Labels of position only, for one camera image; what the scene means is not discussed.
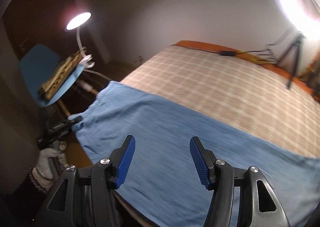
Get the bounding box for blue denim pants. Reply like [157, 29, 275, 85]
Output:
[73, 82, 319, 226]

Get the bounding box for left white gloved hand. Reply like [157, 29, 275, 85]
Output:
[31, 148, 68, 192]

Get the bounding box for yellow patterned folded cloth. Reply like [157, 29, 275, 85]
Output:
[38, 50, 83, 101]

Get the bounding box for blue chair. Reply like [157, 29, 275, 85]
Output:
[20, 44, 84, 108]

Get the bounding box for beige plaid bed blanket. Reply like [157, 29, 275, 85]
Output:
[122, 45, 319, 157]

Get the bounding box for white clip desk lamp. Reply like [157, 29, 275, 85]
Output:
[65, 12, 95, 69]

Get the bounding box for white lamp power cable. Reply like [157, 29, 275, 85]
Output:
[82, 68, 112, 83]

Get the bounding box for black power cable with adapter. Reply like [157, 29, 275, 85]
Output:
[219, 43, 278, 65]

